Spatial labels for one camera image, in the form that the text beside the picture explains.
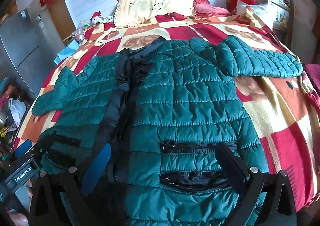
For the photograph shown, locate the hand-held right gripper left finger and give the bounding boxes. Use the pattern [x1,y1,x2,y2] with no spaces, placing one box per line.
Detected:
[29,142,112,226]

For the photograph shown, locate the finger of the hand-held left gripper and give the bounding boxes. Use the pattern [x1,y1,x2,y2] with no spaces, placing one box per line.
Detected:
[13,140,33,161]
[31,133,55,159]

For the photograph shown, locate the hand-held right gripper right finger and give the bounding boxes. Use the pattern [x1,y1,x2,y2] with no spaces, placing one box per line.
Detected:
[216,142,298,226]

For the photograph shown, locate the green quilted jacket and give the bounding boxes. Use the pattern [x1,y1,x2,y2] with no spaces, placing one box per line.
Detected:
[31,35,304,226]

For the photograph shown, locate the person's left hand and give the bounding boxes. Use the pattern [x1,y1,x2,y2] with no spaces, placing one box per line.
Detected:
[0,210,29,226]

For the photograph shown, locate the white plastic bag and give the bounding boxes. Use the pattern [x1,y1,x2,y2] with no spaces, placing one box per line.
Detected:
[9,98,27,131]

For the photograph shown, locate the red checked printed blanket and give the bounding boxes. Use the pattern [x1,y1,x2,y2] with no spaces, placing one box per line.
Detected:
[12,11,320,213]

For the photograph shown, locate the light blue box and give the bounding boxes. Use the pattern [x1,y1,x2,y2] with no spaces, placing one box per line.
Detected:
[54,42,80,64]

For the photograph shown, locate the grey refrigerator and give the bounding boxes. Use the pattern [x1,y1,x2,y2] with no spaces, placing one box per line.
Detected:
[0,0,63,107]

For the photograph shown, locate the clear plastic bag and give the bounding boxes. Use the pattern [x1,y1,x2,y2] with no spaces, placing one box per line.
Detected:
[74,20,88,44]

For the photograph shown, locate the dark red cloth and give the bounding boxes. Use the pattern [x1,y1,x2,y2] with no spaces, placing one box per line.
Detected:
[303,63,320,92]

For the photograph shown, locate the white plush toy red hat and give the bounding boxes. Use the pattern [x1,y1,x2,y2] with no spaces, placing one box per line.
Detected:
[90,11,105,25]

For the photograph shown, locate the white pillow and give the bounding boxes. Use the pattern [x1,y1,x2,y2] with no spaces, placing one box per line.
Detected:
[236,0,275,28]

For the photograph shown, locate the red ruffled pillow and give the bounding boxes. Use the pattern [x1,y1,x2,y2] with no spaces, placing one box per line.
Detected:
[192,0,232,18]

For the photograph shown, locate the wooden chair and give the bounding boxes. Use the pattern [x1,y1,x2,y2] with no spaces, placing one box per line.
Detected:
[234,0,294,47]

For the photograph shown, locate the cream fringed blanket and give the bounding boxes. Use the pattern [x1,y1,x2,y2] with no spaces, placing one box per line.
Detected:
[114,0,198,28]

